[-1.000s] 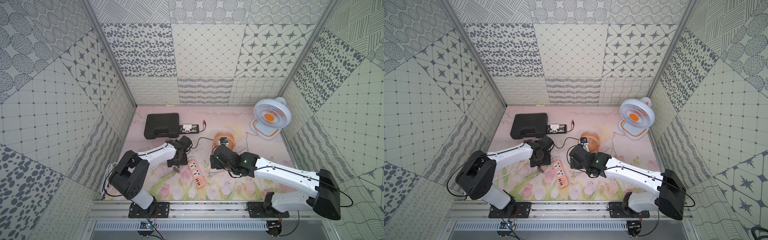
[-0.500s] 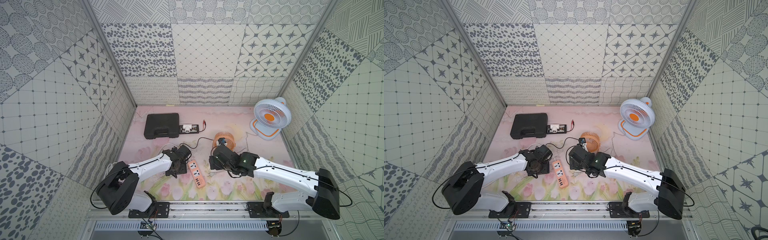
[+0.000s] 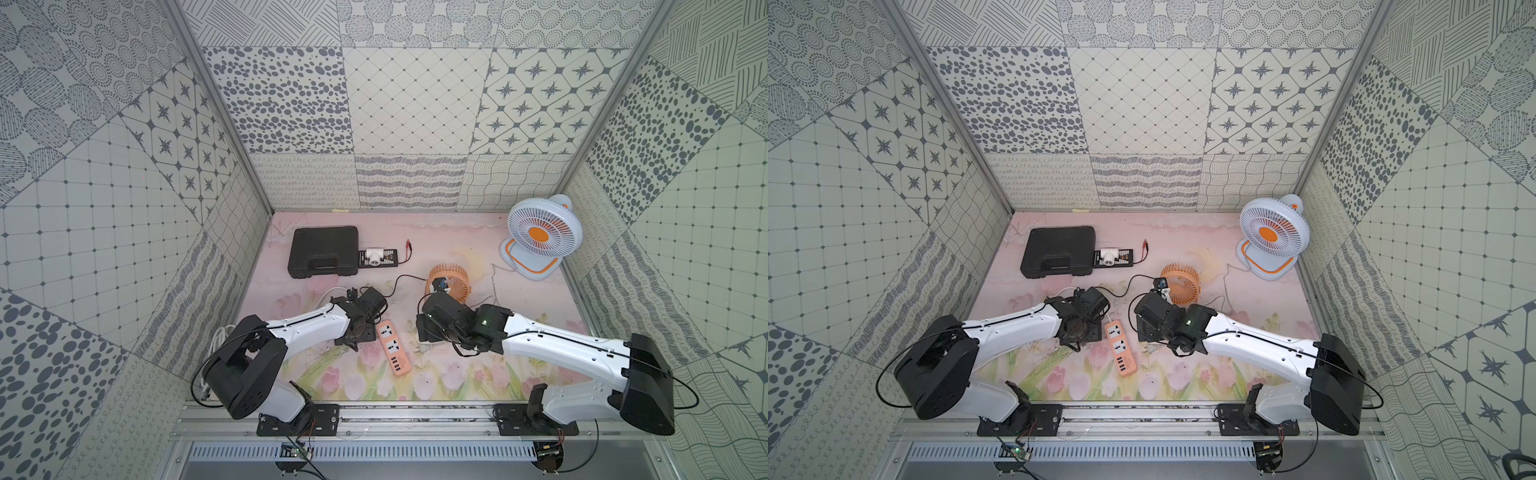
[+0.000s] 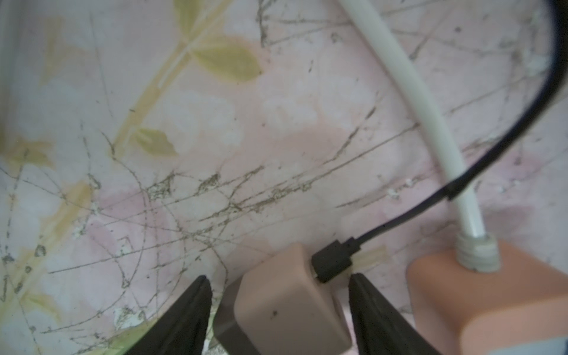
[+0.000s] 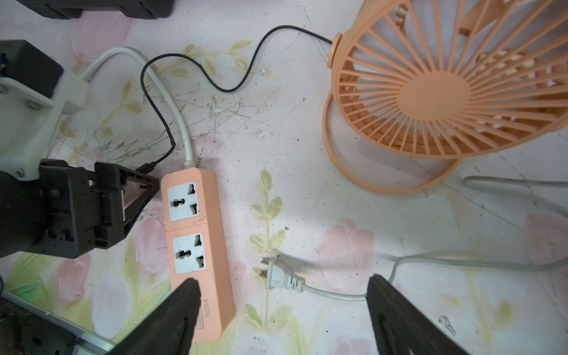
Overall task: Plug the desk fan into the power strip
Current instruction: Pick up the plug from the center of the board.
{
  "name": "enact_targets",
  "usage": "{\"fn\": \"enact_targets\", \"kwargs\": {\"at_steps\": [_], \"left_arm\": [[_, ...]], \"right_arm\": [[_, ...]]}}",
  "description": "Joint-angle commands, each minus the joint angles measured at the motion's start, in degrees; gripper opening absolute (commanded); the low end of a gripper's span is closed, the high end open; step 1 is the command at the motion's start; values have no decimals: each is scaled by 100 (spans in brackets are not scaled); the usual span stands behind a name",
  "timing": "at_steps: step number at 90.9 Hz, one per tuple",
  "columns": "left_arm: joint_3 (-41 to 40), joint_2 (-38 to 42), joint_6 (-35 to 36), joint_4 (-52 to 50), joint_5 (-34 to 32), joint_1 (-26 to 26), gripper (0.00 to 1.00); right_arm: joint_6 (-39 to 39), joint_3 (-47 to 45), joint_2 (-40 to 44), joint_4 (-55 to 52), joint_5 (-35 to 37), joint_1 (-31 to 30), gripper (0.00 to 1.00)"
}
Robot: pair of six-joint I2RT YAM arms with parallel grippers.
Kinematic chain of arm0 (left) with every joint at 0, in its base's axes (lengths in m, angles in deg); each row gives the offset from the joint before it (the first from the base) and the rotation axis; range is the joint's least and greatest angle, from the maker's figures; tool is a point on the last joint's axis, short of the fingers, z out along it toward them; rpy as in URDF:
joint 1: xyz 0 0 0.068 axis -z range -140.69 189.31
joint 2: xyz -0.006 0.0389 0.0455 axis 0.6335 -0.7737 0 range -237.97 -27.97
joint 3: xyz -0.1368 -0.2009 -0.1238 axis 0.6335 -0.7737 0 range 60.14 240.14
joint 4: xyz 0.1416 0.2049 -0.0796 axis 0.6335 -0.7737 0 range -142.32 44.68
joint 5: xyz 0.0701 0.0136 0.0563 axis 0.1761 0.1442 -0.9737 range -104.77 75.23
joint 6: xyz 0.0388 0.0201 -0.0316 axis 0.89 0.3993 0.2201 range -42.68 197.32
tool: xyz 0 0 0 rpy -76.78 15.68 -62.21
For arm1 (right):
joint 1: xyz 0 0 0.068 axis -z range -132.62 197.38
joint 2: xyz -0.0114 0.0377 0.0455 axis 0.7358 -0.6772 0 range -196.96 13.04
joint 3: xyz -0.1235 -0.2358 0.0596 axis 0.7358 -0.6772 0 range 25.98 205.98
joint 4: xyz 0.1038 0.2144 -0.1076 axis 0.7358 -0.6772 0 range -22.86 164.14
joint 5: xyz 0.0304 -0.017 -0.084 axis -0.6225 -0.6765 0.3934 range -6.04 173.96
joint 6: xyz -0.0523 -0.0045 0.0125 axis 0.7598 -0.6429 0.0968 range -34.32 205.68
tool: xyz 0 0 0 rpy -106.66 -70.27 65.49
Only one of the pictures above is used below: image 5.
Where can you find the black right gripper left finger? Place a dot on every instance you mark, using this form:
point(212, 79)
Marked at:
point(170, 328)

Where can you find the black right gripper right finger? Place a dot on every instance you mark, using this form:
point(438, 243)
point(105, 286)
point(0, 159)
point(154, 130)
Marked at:
point(399, 327)

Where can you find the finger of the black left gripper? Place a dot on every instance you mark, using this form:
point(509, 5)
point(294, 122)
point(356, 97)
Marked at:
point(124, 194)

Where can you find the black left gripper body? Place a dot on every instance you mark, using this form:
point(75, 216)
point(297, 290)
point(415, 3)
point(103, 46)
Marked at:
point(54, 215)

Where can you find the orange power strip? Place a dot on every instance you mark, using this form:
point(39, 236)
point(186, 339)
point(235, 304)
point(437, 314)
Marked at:
point(197, 248)

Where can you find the white two-prong plug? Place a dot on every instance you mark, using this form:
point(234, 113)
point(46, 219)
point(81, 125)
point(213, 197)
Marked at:
point(279, 275)

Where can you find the small orange desk fan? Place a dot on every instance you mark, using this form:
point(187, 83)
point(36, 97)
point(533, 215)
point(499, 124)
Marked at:
point(449, 80)

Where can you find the black tool case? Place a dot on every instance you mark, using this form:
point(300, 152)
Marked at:
point(73, 9)

